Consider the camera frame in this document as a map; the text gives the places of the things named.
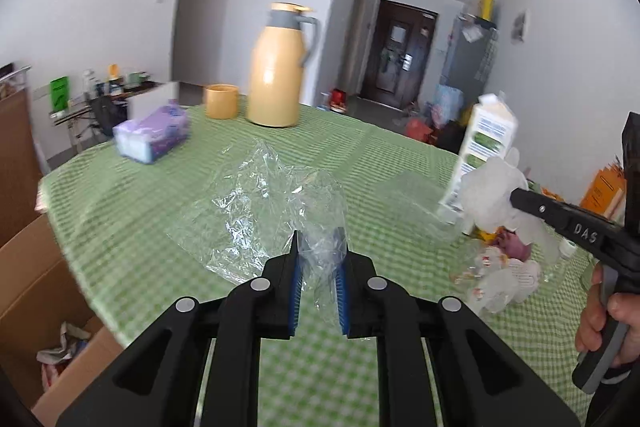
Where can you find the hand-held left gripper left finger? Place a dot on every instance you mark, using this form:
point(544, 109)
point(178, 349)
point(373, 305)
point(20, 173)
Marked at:
point(295, 292)

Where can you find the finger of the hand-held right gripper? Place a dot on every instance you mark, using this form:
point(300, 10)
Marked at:
point(540, 209)

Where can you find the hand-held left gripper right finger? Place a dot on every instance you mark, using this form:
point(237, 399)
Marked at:
point(341, 297)

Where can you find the purple wrapper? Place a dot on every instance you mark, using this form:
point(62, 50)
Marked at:
point(517, 244)

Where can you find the clear plastic bottle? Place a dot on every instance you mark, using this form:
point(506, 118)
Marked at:
point(567, 248)

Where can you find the white milk carton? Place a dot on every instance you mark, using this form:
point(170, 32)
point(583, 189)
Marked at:
point(487, 132)

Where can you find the clear plastic bag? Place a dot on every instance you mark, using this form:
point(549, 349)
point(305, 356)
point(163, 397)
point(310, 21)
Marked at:
point(260, 202)

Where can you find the clear plastic wrapper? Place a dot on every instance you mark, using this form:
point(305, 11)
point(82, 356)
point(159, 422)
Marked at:
point(415, 202)

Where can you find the white wrapper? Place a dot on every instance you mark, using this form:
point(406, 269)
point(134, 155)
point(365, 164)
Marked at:
point(60, 352)

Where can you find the brown cardboard box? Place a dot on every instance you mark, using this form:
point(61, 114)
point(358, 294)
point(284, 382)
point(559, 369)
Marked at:
point(30, 267)

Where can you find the person's right forearm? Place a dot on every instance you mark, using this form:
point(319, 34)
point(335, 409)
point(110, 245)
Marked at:
point(620, 402)

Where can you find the person's right hand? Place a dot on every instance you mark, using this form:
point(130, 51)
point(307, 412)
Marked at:
point(631, 327)

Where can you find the black bag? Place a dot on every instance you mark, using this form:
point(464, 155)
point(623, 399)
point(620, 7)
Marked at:
point(452, 137)

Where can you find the pastel printed bag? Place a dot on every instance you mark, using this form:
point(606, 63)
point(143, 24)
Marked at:
point(447, 104)

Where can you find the green checked tablecloth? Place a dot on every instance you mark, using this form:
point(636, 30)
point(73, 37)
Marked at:
point(390, 147)

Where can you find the grey fridge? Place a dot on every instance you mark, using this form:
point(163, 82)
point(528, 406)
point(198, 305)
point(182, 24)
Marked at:
point(467, 62)

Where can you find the red box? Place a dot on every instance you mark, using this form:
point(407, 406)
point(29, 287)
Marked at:
point(339, 99)

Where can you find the yellow cup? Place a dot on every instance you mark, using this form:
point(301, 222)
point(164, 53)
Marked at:
point(221, 102)

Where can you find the dark brown entrance door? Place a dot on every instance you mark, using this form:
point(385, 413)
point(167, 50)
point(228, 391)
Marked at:
point(400, 57)

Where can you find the yellow box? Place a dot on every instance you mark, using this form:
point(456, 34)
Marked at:
point(486, 6)

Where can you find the purple tissue pack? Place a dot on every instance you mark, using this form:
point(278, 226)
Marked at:
point(155, 132)

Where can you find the yellow thermos jug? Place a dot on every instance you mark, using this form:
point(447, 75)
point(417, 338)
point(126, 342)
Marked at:
point(275, 72)

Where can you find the grey interior door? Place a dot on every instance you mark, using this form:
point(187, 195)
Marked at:
point(356, 42)

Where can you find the low side table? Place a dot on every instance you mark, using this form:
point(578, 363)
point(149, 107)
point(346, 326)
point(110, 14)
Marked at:
point(130, 89)

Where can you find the black folding chair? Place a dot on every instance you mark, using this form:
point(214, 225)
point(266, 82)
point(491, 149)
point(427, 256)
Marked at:
point(102, 112)

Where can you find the green paper bag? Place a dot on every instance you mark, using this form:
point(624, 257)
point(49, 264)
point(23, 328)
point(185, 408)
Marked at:
point(60, 94)

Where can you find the brown chair with pink seat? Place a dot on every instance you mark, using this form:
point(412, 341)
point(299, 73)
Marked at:
point(15, 147)

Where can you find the metal drying rack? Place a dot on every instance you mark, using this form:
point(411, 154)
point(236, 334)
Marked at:
point(15, 74)

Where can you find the wall picture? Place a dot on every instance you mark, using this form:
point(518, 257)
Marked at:
point(519, 27)

